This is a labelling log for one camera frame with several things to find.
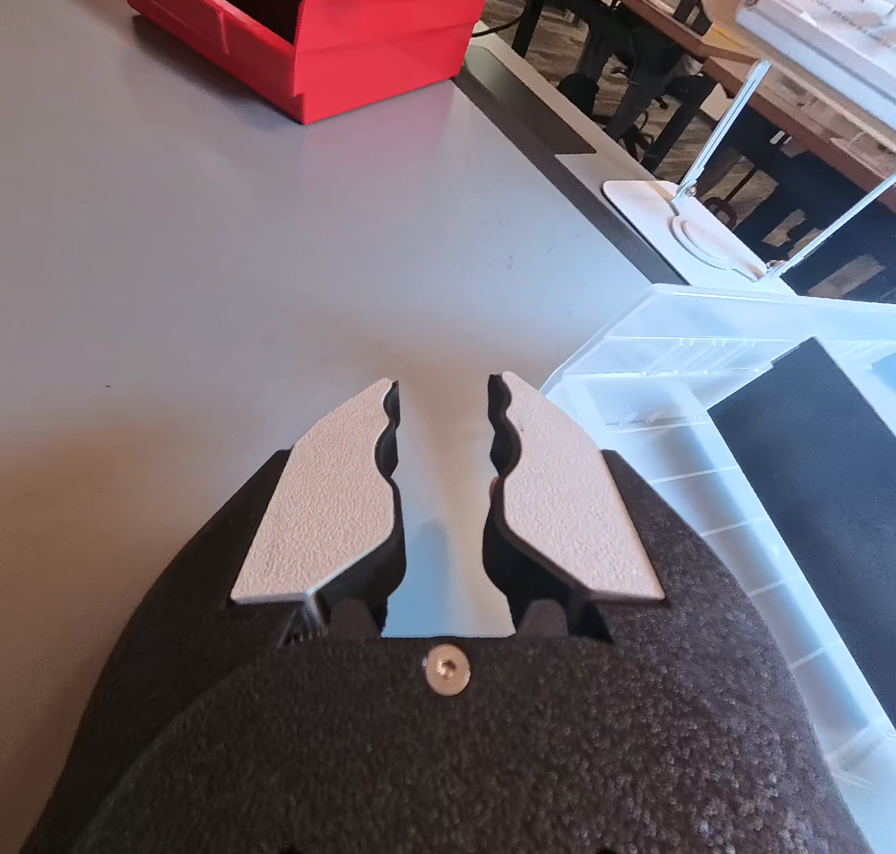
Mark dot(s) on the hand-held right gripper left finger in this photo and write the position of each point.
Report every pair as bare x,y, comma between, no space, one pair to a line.
322,504

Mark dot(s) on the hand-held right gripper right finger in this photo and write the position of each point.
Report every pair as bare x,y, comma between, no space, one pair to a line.
567,511

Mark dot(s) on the clear plastic bin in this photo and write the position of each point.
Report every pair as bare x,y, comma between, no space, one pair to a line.
700,490

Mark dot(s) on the red plastic bin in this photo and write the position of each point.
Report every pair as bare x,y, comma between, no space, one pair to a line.
364,21

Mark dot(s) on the instruction sheet on stand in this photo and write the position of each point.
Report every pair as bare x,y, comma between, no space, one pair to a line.
651,217

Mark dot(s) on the wooden table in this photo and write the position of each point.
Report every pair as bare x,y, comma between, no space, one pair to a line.
826,119

